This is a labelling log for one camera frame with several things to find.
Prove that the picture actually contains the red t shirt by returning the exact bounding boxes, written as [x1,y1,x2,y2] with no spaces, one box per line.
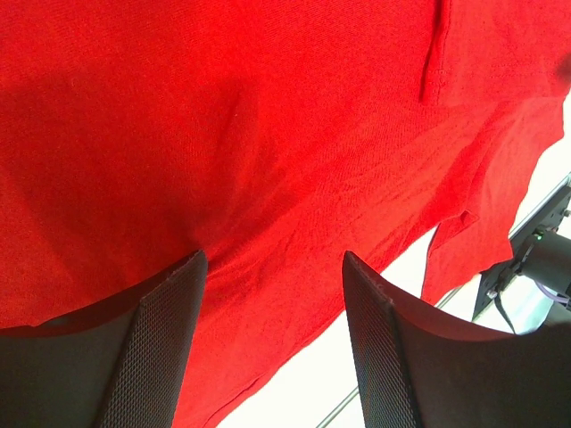
[1,1,570,427]

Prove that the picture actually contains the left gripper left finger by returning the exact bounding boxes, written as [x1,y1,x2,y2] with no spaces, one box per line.
[1,251,208,427]

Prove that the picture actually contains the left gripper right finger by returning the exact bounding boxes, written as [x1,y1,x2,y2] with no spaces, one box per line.
[343,252,570,427]

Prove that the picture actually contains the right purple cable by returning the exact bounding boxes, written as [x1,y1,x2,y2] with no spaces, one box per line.
[537,280,571,309]

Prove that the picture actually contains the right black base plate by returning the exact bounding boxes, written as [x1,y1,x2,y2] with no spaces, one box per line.
[472,177,570,319]

